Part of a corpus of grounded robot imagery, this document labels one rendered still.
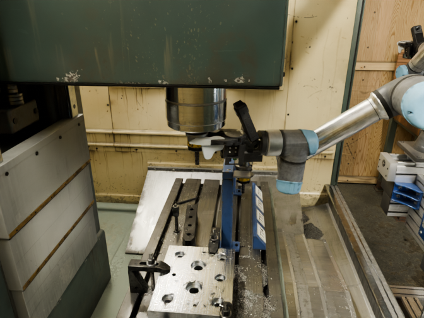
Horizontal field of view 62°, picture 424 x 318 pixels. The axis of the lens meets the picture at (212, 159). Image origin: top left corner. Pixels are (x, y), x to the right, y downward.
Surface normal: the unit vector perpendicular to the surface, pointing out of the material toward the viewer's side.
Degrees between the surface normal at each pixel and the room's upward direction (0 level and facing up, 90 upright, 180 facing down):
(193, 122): 90
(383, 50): 90
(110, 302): 0
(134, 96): 92
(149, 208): 25
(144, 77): 90
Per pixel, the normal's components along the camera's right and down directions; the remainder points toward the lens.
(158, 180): -0.04, -0.68
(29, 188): 1.00, 0.04
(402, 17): -0.10, 0.39
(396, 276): 0.00, -0.92
